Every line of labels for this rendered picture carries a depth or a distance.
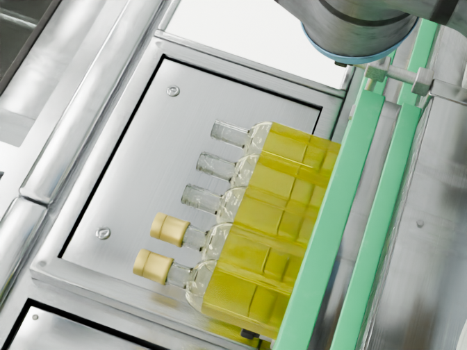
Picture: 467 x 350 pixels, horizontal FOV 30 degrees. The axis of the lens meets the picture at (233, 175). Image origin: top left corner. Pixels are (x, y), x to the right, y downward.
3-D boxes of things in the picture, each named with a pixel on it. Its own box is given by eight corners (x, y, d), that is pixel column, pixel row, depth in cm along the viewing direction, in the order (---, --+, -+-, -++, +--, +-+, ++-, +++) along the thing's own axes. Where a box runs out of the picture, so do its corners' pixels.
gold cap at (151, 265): (165, 277, 107) (132, 265, 108) (164, 290, 110) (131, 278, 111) (175, 253, 109) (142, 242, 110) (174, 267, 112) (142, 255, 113)
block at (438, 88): (462, 132, 119) (413, 116, 119) (486, 89, 111) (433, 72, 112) (457, 153, 117) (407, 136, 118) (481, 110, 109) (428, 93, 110)
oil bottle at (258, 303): (350, 326, 112) (193, 270, 113) (360, 307, 107) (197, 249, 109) (339, 365, 108) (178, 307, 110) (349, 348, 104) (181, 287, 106)
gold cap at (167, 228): (190, 227, 115) (159, 216, 116) (190, 218, 112) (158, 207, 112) (181, 251, 114) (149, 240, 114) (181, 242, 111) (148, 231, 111)
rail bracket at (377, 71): (409, 124, 121) (324, 96, 122) (446, 44, 107) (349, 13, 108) (404, 141, 119) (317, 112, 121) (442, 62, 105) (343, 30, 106)
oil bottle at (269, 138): (390, 183, 124) (249, 135, 126) (401, 162, 119) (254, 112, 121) (381, 215, 121) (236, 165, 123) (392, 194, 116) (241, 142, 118)
